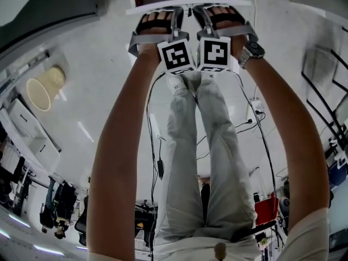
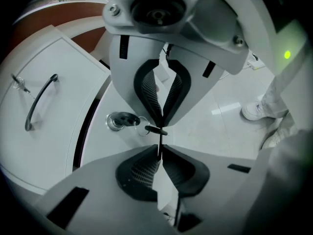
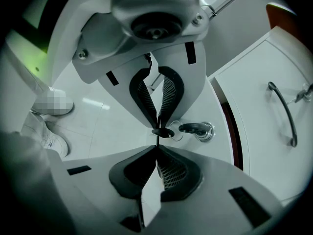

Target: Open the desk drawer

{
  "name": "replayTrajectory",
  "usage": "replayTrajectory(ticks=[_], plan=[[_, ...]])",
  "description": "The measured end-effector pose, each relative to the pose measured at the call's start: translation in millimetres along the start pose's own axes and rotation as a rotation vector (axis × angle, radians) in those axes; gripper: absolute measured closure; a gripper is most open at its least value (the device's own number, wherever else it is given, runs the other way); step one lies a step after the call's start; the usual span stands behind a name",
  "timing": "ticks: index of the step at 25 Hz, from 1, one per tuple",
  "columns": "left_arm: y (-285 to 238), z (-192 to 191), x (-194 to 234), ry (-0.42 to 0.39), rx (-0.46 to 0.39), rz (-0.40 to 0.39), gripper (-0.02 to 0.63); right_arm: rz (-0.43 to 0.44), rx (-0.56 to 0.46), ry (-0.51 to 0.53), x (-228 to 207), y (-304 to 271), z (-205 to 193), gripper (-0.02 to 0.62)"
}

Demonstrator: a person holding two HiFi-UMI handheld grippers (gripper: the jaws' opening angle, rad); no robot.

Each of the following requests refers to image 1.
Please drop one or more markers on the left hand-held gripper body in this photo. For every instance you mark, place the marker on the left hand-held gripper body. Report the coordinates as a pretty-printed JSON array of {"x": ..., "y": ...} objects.
[{"x": 175, "y": 56}]

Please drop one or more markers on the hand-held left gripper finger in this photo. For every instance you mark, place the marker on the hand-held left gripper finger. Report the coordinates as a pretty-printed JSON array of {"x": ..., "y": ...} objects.
[{"x": 177, "y": 19}]

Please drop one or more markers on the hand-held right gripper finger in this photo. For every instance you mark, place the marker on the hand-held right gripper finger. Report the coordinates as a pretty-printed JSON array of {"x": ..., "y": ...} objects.
[{"x": 205, "y": 19}]

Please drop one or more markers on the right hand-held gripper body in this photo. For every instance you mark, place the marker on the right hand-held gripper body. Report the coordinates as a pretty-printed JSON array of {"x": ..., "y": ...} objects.
[{"x": 216, "y": 53}]

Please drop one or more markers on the person's right forearm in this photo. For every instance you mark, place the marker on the person's right forearm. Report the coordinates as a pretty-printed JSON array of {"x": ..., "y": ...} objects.
[{"x": 291, "y": 145}]

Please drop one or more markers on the person's left forearm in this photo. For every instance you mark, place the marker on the person's left forearm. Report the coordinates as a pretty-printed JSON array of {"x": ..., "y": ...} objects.
[{"x": 117, "y": 159}]

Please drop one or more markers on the person's left hand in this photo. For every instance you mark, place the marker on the person's left hand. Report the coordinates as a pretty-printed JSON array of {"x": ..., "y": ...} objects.
[{"x": 159, "y": 15}]

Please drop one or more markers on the person's right hand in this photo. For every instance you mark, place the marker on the person's right hand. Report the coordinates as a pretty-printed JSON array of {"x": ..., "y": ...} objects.
[{"x": 221, "y": 9}]

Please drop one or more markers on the person's right white shoe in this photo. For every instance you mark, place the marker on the person's right white shoe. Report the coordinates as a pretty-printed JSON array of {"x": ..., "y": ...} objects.
[{"x": 210, "y": 76}]

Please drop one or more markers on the person's white shoe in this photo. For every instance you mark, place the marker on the person's white shoe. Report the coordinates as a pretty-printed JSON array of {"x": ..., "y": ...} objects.
[
  {"x": 210, "y": 76},
  {"x": 176, "y": 86}
]

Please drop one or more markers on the person's left white shoe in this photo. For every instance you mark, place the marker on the person's left white shoe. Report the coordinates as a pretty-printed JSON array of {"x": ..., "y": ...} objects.
[{"x": 176, "y": 86}]

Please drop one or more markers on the silver wristwatch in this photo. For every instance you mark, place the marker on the silver wristwatch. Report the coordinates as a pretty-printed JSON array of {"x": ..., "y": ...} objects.
[{"x": 253, "y": 52}]

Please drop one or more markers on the white power strip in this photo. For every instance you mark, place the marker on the white power strip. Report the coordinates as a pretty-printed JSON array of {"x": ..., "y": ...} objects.
[{"x": 257, "y": 105}]

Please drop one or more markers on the person's gray trousers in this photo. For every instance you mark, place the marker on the person's gray trousers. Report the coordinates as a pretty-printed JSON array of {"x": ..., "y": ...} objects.
[{"x": 201, "y": 159}]

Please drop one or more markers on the beige waste bin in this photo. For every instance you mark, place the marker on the beige waste bin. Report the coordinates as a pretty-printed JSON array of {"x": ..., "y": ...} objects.
[{"x": 44, "y": 90}]

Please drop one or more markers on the white metal shelf rack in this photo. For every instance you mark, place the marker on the white metal shelf rack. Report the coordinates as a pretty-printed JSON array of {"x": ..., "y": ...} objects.
[{"x": 24, "y": 67}]

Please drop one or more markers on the red crate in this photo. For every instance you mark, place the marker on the red crate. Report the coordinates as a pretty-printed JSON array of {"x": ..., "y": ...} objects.
[{"x": 266, "y": 208}]

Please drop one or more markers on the white cabinet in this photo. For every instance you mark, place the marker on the white cabinet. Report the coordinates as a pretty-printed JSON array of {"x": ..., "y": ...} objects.
[{"x": 30, "y": 135}]

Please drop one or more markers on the black office chair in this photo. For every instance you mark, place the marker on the black office chair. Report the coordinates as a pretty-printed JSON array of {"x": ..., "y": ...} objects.
[{"x": 81, "y": 222}]

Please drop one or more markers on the person's white shirt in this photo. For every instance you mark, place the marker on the person's white shirt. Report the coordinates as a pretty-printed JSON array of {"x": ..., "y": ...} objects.
[{"x": 307, "y": 241}]

